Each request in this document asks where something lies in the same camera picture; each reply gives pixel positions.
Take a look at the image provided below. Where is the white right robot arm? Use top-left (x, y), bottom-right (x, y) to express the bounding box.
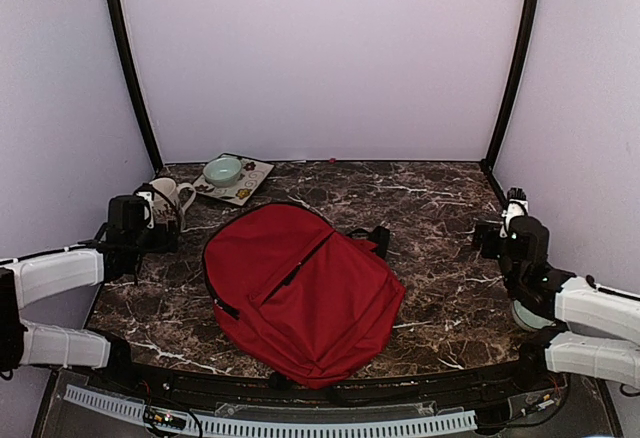
top-left (473, 188), bottom-right (639, 392)

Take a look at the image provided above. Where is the white mug with coral print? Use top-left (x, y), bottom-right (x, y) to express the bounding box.
top-left (149, 178), bottom-right (196, 232)

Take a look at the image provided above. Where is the round glass jar lid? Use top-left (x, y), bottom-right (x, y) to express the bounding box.
top-left (511, 300), bottom-right (549, 332)

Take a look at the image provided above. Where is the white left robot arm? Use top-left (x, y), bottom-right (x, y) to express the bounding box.
top-left (1, 179), bottom-right (185, 394)

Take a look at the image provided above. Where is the square floral ceramic plate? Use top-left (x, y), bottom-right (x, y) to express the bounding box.
top-left (193, 154), bottom-right (274, 207)

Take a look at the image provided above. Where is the black front frame rail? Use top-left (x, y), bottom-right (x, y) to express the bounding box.
top-left (29, 342), bottom-right (626, 438)

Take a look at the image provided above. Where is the grey slotted cable duct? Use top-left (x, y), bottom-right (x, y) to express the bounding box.
top-left (63, 385), bottom-right (478, 437)

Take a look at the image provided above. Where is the black right frame post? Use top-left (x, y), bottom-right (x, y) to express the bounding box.
top-left (480, 0), bottom-right (538, 174)

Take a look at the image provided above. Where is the light green ceramic bowl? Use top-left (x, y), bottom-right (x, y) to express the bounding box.
top-left (203, 156), bottom-right (242, 188)

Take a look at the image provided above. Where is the red student backpack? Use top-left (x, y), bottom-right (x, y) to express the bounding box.
top-left (202, 202), bottom-right (406, 389)

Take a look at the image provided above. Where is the black frame post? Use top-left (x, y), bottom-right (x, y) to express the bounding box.
top-left (480, 0), bottom-right (538, 174)
top-left (106, 0), bottom-right (164, 172)

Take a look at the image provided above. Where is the black left frame post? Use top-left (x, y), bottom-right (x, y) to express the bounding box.
top-left (106, 0), bottom-right (164, 172)

